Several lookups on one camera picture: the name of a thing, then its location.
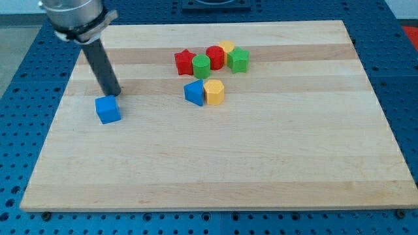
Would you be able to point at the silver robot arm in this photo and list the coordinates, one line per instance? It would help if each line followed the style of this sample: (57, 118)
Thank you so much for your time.
(81, 21)

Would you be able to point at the blue triangle block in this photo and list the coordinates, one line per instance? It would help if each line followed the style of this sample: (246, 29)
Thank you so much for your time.
(194, 92)

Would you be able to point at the blue cube block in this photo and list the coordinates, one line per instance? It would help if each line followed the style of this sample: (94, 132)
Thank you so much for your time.
(107, 109)

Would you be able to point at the yellow hexagon block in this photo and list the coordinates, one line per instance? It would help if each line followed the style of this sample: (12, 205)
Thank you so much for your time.
(214, 92)

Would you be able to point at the green cylinder block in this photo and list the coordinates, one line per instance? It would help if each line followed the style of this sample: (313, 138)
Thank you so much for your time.
(201, 66)

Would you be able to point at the red star block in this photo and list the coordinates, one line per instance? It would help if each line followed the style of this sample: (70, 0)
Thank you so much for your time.
(184, 63)

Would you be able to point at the red cylinder block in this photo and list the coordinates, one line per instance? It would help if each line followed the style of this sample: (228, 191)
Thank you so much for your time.
(216, 55)

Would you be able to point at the green star block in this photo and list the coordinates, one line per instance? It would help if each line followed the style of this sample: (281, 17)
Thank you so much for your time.
(238, 60)

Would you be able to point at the yellow cylinder block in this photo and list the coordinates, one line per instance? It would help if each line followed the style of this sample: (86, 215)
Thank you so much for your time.
(227, 46)

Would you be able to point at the wooden board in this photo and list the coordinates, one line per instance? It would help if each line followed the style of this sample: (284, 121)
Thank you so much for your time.
(301, 130)

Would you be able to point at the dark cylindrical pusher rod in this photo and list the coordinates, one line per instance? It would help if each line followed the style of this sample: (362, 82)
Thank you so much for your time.
(100, 64)

